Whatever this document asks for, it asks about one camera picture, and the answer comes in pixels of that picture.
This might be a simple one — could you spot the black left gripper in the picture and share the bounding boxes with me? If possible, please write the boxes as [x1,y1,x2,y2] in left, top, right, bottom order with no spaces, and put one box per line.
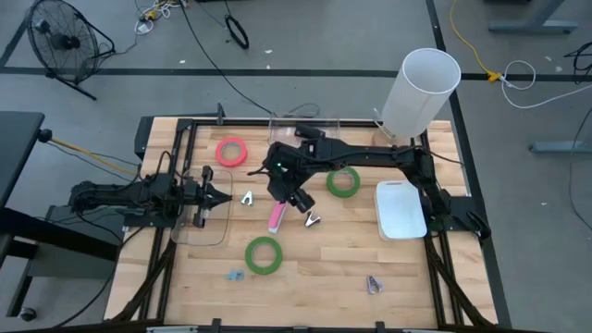
[179,166,233,228]

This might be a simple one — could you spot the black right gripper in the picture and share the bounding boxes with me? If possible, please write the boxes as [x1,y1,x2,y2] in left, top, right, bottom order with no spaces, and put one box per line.
[266,170,302,205]

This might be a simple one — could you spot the pink and white stapler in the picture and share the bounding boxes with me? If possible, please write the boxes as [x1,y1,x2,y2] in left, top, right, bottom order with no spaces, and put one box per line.
[267,201,289,235]

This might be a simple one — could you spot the small pink teal object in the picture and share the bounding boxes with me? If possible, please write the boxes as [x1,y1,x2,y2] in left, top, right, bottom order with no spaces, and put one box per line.
[215,137,249,167]

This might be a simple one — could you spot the green masking tape roll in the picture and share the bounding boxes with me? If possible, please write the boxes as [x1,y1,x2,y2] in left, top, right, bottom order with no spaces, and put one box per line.
[326,166,362,199]
[244,236,284,276]

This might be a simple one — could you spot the black stapler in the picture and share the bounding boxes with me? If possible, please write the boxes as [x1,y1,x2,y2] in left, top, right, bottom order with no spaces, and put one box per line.
[295,123,326,140]

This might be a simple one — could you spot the clear plastic bin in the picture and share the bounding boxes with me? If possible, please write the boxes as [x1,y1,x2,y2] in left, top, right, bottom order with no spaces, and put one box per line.
[267,117,342,147]
[169,168,234,247]

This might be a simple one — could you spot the white plastic bin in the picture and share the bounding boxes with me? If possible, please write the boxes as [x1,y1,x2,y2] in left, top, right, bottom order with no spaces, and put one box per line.
[373,179,428,241]

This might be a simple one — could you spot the black side desk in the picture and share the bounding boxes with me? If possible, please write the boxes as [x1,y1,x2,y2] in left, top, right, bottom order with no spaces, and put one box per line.
[0,110,119,320]

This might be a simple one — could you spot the black floor fan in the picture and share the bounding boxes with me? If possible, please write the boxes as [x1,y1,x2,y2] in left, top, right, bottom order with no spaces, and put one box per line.
[26,0,116,101]

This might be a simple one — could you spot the grey desk foot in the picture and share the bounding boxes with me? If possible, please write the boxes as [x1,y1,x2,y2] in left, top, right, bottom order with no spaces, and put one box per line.
[529,141,592,154]
[488,0,579,33]

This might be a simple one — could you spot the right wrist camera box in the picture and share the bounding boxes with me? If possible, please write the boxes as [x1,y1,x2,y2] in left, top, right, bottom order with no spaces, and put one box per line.
[289,187,317,215]

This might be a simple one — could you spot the black aluminium table frame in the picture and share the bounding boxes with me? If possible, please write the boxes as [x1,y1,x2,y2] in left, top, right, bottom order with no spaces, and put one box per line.
[104,115,499,333]

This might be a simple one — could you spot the black floor cable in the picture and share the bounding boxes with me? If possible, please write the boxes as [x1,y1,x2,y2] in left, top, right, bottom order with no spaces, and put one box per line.
[179,0,275,116]

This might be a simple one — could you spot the coiled black cable loop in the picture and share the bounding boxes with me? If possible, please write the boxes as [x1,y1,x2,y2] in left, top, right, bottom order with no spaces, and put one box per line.
[224,14,251,50]

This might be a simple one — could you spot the white and yellow cable bundle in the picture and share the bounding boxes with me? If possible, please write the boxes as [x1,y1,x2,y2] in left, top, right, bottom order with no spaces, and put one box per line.
[135,0,186,36]

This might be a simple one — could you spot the yellow floor cable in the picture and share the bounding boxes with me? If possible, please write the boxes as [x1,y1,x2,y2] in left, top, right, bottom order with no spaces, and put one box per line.
[450,0,504,84]

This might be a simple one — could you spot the white floor cable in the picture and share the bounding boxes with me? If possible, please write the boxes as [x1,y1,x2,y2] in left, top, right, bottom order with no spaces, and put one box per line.
[500,59,592,110]

